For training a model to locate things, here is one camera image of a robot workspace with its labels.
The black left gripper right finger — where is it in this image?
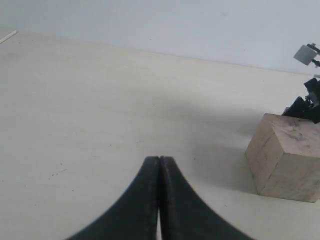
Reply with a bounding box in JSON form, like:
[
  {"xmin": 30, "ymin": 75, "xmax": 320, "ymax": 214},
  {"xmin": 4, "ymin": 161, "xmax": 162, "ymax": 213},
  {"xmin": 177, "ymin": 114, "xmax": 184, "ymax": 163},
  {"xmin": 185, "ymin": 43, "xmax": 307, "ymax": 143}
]
[{"xmin": 158, "ymin": 156, "xmax": 251, "ymax": 240}]

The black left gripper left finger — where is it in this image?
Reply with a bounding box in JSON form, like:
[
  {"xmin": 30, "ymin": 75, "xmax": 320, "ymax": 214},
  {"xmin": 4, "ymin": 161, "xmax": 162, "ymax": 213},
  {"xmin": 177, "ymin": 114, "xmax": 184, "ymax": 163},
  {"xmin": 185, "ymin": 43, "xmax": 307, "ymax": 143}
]
[{"xmin": 69, "ymin": 156, "xmax": 160, "ymax": 240}]

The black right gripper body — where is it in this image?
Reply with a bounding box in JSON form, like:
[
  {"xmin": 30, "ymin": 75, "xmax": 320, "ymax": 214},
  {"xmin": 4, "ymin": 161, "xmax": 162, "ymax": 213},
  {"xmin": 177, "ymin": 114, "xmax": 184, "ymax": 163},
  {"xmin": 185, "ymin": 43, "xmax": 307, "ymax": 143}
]
[{"xmin": 282, "ymin": 77, "xmax": 320, "ymax": 124}]

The largest wooden cube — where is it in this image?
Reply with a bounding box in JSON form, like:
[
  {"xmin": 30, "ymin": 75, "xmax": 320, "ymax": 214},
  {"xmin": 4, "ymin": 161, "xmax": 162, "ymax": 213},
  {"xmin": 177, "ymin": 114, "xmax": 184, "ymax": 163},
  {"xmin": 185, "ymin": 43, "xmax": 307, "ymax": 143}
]
[{"xmin": 245, "ymin": 113, "xmax": 320, "ymax": 203}]

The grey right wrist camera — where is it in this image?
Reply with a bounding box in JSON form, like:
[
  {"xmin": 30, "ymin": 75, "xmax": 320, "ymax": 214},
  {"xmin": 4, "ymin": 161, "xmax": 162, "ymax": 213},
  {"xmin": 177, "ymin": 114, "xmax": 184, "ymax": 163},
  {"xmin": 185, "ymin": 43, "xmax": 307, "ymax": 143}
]
[{"xmin": 293, "ymin": 43, "xmax": 320, "ymax": 67}]

